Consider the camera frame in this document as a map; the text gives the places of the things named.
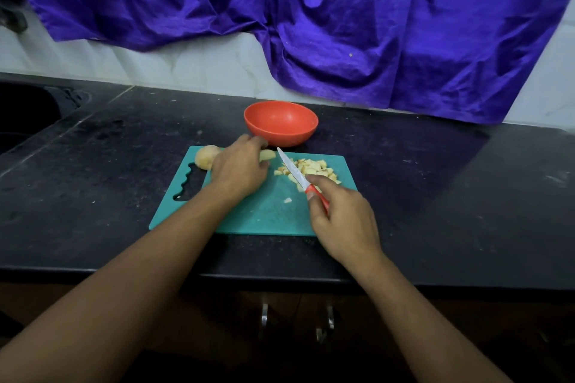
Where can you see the person's left hand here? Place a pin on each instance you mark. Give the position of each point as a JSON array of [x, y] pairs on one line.
[[235, 172]]

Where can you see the person's right hand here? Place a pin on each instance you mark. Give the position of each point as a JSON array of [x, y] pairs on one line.
[[349, 226]]

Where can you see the brown potato half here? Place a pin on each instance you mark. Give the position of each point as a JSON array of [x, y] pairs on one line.
[[207, 156]]

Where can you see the teal plastic cutting board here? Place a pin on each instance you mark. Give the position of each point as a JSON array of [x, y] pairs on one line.
[[269, 217]]

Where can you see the orange bowl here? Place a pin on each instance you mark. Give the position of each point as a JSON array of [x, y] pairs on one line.
[[281, 122]]

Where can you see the pile of diced apple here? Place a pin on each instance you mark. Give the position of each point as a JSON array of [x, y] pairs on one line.
[[310, 170]]

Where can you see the person's left forearm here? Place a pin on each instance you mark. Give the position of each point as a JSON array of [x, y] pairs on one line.
[[99, 315]]

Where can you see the person's right forearm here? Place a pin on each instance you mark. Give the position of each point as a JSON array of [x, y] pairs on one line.
[[422, 333]]

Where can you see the purple cloth curtain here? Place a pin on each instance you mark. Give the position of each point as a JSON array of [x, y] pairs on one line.
[[386, 28]]

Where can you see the dark kitchen sink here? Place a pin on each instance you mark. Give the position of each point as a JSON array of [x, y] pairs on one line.
[[27, 113]]

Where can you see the metal faucet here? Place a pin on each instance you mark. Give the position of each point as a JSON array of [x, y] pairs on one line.
[[11, 15]]

